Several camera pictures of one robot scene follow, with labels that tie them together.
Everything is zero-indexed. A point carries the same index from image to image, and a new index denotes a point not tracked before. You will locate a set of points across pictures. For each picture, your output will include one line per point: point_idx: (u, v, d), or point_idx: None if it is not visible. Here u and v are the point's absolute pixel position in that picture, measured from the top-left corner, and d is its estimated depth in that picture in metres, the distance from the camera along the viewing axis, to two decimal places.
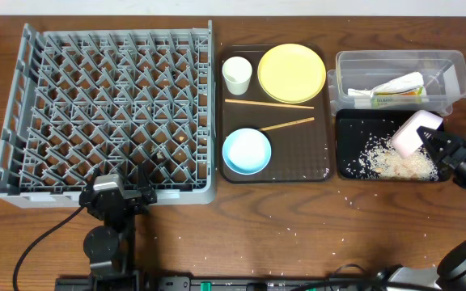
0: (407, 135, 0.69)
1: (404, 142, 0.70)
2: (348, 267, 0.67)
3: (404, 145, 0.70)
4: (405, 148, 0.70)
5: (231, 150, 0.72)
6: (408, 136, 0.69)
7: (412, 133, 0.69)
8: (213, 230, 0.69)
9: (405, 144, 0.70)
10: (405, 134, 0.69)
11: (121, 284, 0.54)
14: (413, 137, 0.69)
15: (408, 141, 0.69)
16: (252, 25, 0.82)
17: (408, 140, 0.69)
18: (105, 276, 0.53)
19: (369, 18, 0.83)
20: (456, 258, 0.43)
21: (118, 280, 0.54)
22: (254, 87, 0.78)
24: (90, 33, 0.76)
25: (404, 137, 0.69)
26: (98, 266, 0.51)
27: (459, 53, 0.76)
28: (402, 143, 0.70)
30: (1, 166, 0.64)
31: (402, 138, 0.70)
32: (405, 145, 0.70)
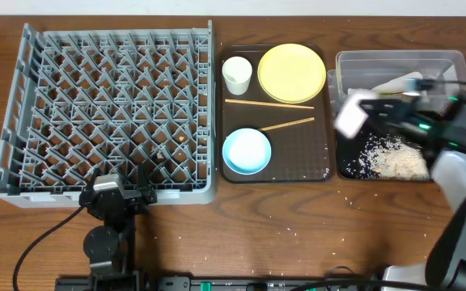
0: (346, 118, 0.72)
1: (345, 124, 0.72)
2: (345, 268, 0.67)
3: (346, 127, 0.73)
4: (348, 129, 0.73)
5: (230, 150, 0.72)
6: (347, 119, 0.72)
7: (350, 115, 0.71)
8: (213, 230, 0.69)
9: (347, 125, 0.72)
10: (345, 117, 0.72)
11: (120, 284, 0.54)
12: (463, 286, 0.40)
14: (352, 118, 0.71)
15: (350, 124, 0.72)
16: (252, 26, 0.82)
17: (349, 121, 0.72)
18: (104, 276, 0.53)
19: (369, 18, 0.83)
20: (442, 265, 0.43)
21: (117, 280, 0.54)
22: (254, 87, 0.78)
24: (90, 33, 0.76)
25: (344, 120, 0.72)
26: (97, 266, 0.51)
27: (459, 53, 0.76)
28: (345, 124, 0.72)
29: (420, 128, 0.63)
30: (1, 166, 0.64)
31: (343, 121, 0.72)
32: (346, 127, 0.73)
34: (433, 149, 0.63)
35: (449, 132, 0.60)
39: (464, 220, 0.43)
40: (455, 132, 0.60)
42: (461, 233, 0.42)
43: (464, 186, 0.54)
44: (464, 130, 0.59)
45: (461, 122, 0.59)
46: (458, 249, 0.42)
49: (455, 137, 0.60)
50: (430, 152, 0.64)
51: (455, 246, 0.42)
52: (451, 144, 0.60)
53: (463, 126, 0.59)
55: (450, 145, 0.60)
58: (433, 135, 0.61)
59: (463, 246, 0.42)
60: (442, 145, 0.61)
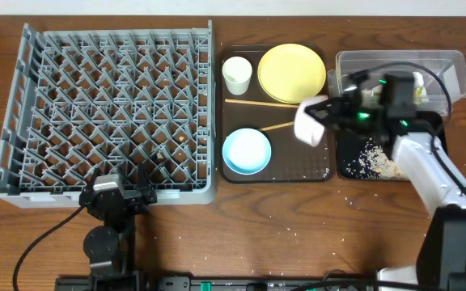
0: (300, 129, 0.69)
1: (302, 133, 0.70)
2: (339, 271, 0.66)
3: (302, 136, 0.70)
4: (307, 138, 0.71)
5: (230, 150, 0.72)
6: (301, 129, 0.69)
7: (303, 126, 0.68)
8: (213, 230, 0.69)
9: (303, 135, 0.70)
10: (300, 128, 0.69)
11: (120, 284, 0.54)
12: None
14: (305, 129, 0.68)
15: (306, 133, 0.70)
16: (252, 26, 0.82)
17: (304, 131, 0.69)
18: (105, 276, 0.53)
19: (369, 18, 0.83)
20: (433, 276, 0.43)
21: (116, 280, 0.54)
22: (254, 87, 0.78)
24: (90, 33, 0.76)
25: (300, 131, 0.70)
26: (96, 266, 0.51)
27: (459, 53, 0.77)
28: (301, 134, 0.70)
29: (362, 119, 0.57)
30: (1, 166, 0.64)
31: (298, 132, 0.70)
32: (303, 136, 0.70)
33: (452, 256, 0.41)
34: (386, 135, 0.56)
35: (395, 111, 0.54)
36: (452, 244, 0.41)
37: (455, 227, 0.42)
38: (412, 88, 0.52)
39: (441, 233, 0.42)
40: (400, 109, 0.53)
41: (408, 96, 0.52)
42: (442, 246, 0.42)
43: (430, 183, 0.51)
44: (409, 103, 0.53)
45: (399, 97, 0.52)
46: (445, 262, 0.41)
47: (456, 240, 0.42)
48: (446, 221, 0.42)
49: (405, 115, 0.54)
50: (384, 137, 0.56)
51: (442, 260, 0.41)
52: (404, 125, 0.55)
53: (408, 100, 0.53)
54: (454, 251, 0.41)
55: (403, 126, 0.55)
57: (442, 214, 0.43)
58: (380, 121, 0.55)
59: (449, 259, 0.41)
60: (397, 130, 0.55)
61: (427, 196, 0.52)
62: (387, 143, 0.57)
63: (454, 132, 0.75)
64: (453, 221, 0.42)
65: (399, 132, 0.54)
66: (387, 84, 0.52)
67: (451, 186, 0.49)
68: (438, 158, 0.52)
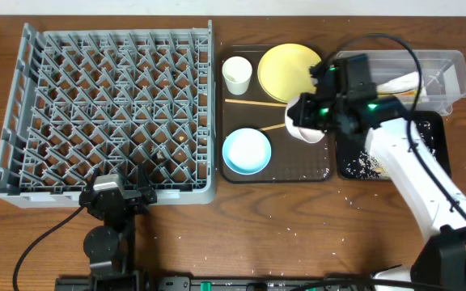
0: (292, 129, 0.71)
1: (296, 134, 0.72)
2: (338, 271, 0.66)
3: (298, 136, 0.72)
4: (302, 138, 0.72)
5: (231, 150, 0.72)
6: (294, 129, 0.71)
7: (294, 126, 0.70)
8: (213, 230, 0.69)
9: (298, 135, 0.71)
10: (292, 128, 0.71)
11: (120, 284, 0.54)
12: None
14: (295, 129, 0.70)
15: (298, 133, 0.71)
16: (252, 26, 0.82)
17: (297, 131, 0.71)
18: (104, 277, 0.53)
19: (369, 18, 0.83)
20: None
21: (116, 280, 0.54)
22: (254, 87, 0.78)
24: (90, 33, 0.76)
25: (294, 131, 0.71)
26: (96, 267, 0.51)
27: (459, 53, 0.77)
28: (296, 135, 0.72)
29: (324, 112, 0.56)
30: (1, 166, 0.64)
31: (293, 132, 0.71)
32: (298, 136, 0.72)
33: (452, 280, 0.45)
34: (354, 122, 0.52)
35: (353, 93, 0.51)
36: (451, 270, 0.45)
37: (451, 256, 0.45)
38: (364, 67, 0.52)
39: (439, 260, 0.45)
40: (360, 90, 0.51)
41: (362, 77, 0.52)
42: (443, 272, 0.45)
43: (416, 193, 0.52)
44: (368, 84, 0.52)
45: (353, 78, 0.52)
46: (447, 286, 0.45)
47: (454, 265, 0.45)
48: (442, 250, 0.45)
49: (367, 97, 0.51)
50: (353, 125, 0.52)
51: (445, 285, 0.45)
52: (370, 110, 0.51)
53: (364, 79, 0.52)
54: (453, 272, 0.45)
55: (369, 111, 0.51)
57: (436, 242, 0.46)
58: (341, 108, 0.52)
59: (450, 280, 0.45)
60: (365, 117, 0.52)
61: (413, 202, 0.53)
62: (358, 130, 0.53)
63: (454, 132, 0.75)
64: (449, 250, 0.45)
65: (367, 120, 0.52)
66: (339, 71, 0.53)
67: (441, 201, 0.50)
68: (417, 158, 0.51)
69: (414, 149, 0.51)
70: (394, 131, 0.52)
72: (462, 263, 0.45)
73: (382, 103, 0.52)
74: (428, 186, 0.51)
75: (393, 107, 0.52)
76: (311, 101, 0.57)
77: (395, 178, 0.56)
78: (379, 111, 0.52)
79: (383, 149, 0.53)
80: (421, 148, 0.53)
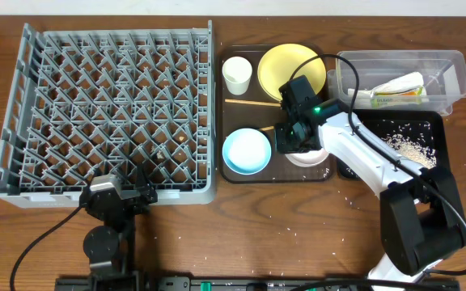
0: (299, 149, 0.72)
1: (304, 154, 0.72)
2: (338, 272, 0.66)
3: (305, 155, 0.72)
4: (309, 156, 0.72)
5: (230, 150, 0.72)
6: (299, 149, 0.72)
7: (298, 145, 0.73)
8: (213, 229, 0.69)
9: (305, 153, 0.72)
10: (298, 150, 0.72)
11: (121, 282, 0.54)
12: (425, 259, 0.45)
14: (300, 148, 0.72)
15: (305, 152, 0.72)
16: (252, 26, 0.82)
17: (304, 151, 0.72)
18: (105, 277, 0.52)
19: (369, 18, 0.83)
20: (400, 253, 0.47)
21: (118, 280, 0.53)
22: (254, 87, 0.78)
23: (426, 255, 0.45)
24: (90, 33, 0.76)
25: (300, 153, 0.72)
26: (97, 267, 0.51)
27: (459, 53, 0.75)
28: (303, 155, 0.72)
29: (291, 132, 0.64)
30: (1, 166, 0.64)
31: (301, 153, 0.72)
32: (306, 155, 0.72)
33: (409, 230, 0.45)
34: (306, 127, 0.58)
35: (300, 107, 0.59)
36: (404, 220, 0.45)
37: (402, 207, 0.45)
38: (305, 86, 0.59)
39: (391, 214, 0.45)
40: (307, 103, 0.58)
41: (307, 92, 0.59)
42: (398, 225, 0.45)
43: (365, 164, 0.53)
44: (312, 98, 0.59)
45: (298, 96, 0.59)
46: (406, 238, 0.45)
47: (406, 215, 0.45)
48: (392, 203, 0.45)
49: (313, 105, 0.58)
50: (305, 128, 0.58)
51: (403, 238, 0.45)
52: (315, 112, 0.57)
53: (309, 94, 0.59)
54: (409, 224, 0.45)
55: (314, 114, 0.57)
57: (387, 197, 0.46)
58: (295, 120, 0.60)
59: (407, 233, 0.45)
60: (312, 120, 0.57)
61: (364, 175, 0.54)
62: (312, 134, 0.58)
63: (454, 132, 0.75)
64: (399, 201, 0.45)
65: (314, 121, 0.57)
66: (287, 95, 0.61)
67: (384, 163, 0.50)
68: (362, 139, 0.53)
69: (357, 132, 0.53)
70: (336, 122, 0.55)
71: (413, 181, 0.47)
72: (416, 214, 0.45)
73: (325, 107, 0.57)
74: (366, 155, 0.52)
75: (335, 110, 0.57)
76: (283, 129, 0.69)
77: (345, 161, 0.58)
78: (324, 113, 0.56)
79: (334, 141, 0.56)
80: (363, 129, 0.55)
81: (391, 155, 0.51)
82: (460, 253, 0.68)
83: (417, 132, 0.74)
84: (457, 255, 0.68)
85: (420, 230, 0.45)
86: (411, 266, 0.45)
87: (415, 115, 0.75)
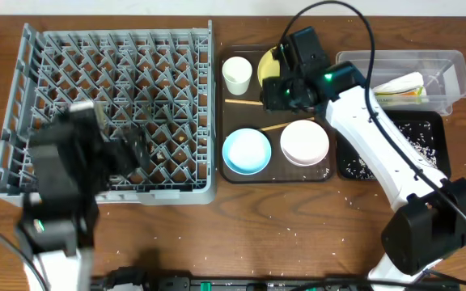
0: (298, 150, 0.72)
1: (302, 154, 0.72)
2: (337, 271, 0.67)
3: (303, 156, 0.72)
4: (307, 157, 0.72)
5: (231, 150, 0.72)
6: (298, 149, 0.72)
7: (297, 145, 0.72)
8: (213, 230, 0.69)
9: (303, 154, 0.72)
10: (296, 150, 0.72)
11: (63, 199, 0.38)
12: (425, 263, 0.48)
14: (298, 148, 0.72)
15: (303, 152, 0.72)
16: (252, 26, 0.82)
17: (302, 151, 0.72)
18: (47, 181, 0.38)
19: (369, 18, 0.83)
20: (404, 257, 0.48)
21: (58, 191, 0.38)
22: (254, 87, 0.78)
23: (429, 260, 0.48)
24: (90, 33, 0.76)
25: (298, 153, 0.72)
26: (40, 156, 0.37)
27: (459, 53, 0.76)
28: (302, 155, 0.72)
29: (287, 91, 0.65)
30: (1, 166, 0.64)
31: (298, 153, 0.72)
32: (304, 155, 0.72)
33: (421, 242, 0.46)
34: (312, 92, 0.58)
35: (306, 67, 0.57)
36: (420, 234, 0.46)
37: (419, 223, 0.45)
38: (312, 42, 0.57)
39: (408, 228, 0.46)
40: (313, 62, 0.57)
41: (315, 50, 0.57)
42: (411, 238, 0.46)
43: (382, 162, 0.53)
44: (319, 56, 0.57)
45: (304, 54, 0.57)
46: (416, 249, 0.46)
47: (421, 229, 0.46)
48: (411, 220, 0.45)
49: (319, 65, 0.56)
50: (311, 94, 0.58)
51: (413, 249, 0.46)
52: (325, 79, 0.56)
53: (315, 52, 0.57)
54: (421, 237, 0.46)
55: (324, 80, 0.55)
57: (405, 211, 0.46)
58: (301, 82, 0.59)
59: (418, 245, 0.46)
60: (320, 86, 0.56)
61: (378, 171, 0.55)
62: (318, 100, 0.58)
63: (454, 132, 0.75)
64: (417, 217, 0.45)
65: (321, 87, 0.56)
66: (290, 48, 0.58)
67: (406, 170, 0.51)
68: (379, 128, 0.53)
69: (374, 120, 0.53)
70: (354, 101, 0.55)
71: (432, 195, 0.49)
72: (429, 228, 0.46)
73: (336, 71, 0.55)
74: (391, 156, 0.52)
75: (348, 73, 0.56)
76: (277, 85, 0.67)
77: (357, 148, 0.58)
78: (336, 78, 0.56)
79: (346, 123, 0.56)
80: (382, 117, 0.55)
81: (413, 162, 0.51)
82: (460, 253, 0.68)
83: (417, 132, 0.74)
84: (457, 255, 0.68)
85: (429, 242, 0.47)
86: (413, 270, 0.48)
87: (415, 115, 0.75)
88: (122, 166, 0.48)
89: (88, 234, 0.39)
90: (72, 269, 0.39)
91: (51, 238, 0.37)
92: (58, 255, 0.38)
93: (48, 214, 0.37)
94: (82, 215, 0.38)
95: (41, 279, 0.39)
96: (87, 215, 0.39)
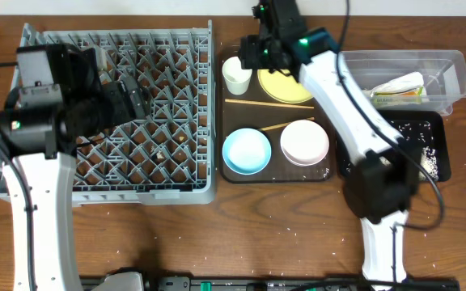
0: (297, 150, 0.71)
1: (302, 155, 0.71)
2: (337, 271, 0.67)
3: (303, 156, 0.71)
4: (307, 158, 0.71)
5: (230, 150, 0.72)
6: (297, 149, 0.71)
7: (296, 145, 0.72)
8: (213, 229, 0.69)
9: (303, 154, 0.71)
10: (295, 150, 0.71)
11: (45, 103, 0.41)
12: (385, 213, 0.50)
14: (298, 148, 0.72)
15: (303, 153, 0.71)
16: (252, 26, 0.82)
17: (302, 152, 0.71)
18: (31, 86, 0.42)
19: (370, 18, 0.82)
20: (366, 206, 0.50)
21: (40, 94, 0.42)
22: (254, 87, 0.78)
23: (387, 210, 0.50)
24: (90, 33, 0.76)
25: (298, 153, 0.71)
26: (30, 60, 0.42)
27: (459, 52, 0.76)
28: (301, 155, 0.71)
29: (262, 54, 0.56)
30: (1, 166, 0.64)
31: (298, 153, 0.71)
32: (304, 156, 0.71)
33: (377, 194, 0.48)
34: (287, 56, 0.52)
35: (284, 31, 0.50)
36: (374, 185, 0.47)
37: (373, 176, 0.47)
38: (291, 4, 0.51)
39: (364, 179, 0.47)
40: (291, 27, 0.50)
41: (293, 13, 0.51)
42: (367, 187, 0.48)
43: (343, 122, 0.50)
44: (298, 19, 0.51)
45: (282, 17, 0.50)
46: (374, 199, 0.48)
47: (376, 182, 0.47)
48: (366, 172, 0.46)
49: (297, 30, 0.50)
50: (287, 58, 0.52)
51: (370, 199, 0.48)
52: (302, 45, 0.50)
53: (294, 16, 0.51)
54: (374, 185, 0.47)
55: (301, 47, 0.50)
57: (362, 164, 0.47)
58: (277, 45, 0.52)
59: (374, 195, 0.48)
60: (298, 52, 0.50)
61: (342, 134, 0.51)
62: (293, 67, 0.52)
63: (454, 132, 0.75)
64: (370, 170, 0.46)
65: (298, 55, 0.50)
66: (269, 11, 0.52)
67: (365, 128, 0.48)
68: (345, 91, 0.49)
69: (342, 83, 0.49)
70: (325, 65, 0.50)
71: (387, 151, 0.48)
72: (385, 180, 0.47)
73: (311, 35, 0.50)
74: (352, 114, 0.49)
75: (321, 37, 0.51)
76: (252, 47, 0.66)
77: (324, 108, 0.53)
78: (311, 44, 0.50)
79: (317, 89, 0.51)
80: (350, 80, 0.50)
81: (372, 120, 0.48)
82: (459, 252, 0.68)
83: (417, 132, 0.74)
84: (457, 254, 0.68)
85: (387, 194, 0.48)
86: (372, 217, 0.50)
87: (415, 115, 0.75)
88: (117, 115, 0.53)
89: (69, 140, 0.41)
90: (52, 170, 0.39)
91: (28, 137, 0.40)
92: (36, 155, 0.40)
93: (28, 115, 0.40)
94: (62, 119, 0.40)
95: (21, 176, 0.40)
96: (68, 119, 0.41)
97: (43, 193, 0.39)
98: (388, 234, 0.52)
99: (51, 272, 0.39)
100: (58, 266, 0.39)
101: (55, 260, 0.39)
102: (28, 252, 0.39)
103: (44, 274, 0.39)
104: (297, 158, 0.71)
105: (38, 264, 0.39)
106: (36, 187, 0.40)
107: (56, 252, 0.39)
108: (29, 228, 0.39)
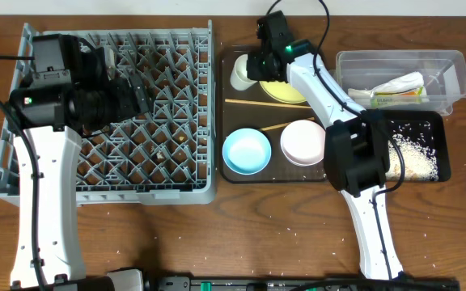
0: (297, 150, 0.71)
1: (301, 155, 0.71)
2: (337, 271, 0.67)
3: (302, 156, 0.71)
4: (307, 158, 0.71)
5: (230, 149, 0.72)
6: (296, 149, 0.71)
7: (296, 145, 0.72)
8: (213, 229, 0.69)
9: (303, 154, 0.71)
10: (294, 150, 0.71)
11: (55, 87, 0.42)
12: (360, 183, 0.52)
14: (298, 148, 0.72)
15: (303, 153, 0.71)
16: (252, 26, 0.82)
17: (302, 152, 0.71)
18: (44, 71, 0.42)
19: (370, 18, 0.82)
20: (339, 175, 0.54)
21: (51, 79, 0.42)
22: (253, 87, 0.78)
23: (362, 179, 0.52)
24: (90, 32, 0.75)
25: (298, 153, 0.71)
26: (42, 48, 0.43)
27: (459, 53, 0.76)
28: (300, 155, 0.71)
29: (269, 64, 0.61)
30: (1, 166, 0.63)
31: (298, 153, 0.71)
32: (304, 156, 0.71)
33: (345, 160, 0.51)
34: (277, 61, 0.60)
35: (275, 42, 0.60)
36: (341, 152, 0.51)
37: (338, 142, 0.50)
38: (281, 19, 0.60)
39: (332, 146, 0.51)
40: (281, 39, 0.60)
41: (283, 27, 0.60)
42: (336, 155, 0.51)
43: (318, 102, 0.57)
44: (287, 34, 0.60)
45: (275, 31, 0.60)
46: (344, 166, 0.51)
47: (342, 149, 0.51)
48: (332, 138, 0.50)
49: (286, 41, 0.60)
50: (277, 63, 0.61)
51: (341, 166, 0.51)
52: (287, 51, 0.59)
53: (284, 31, 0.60)
54: (345, 151, 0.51)
55: (286, 52, 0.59)
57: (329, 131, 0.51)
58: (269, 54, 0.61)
59: (343, 162, 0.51)
60: (285, 56, 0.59)
61: (319, 112, 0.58)
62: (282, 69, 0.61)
63: (454, 132, 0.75)
64: (336, 138, 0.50)
65: (285, 59, 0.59)
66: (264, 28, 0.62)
67: (333, 104, 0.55)
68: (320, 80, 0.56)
69: (318, 73, 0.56)
70: (304, 61, 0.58)
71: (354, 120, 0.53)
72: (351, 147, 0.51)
73: (295, 44, 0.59)
74: (324, 94, 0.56)
75: (304, 48, 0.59)
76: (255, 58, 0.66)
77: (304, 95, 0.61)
78: (295, 51, 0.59)
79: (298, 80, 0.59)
80: (324, 71, 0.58)
81: (340, 97, 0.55)
82: (459, 252, 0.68)
83: (417, 132, 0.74)
84: (457, 254, 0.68)
85: (355, 160, 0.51)
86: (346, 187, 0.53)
87: (415, 115, 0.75)
88: (122, 108, 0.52)
89: (77, 119, 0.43)
90: (58, 141, 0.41)
91: (40, 114, 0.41)
92: (45, 128, 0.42)
93: (41, 93, 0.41)
94: (70, 97, 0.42)
95: (30, 145, 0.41)
96: (77, 98, 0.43)
97: (49, 163, 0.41)
98: (370, 208, 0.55)
99: (52, 236, 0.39)
100: (60, 231, 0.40)
101: (57, 228, 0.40)
102: (32, 217, 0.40)
103: (44, 238, 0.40)
104: (297, 158, 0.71)
105: (40, 229, 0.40)
106: (44, 156, 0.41)
107: (58, 219, 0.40)
108: (35, 193, 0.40)
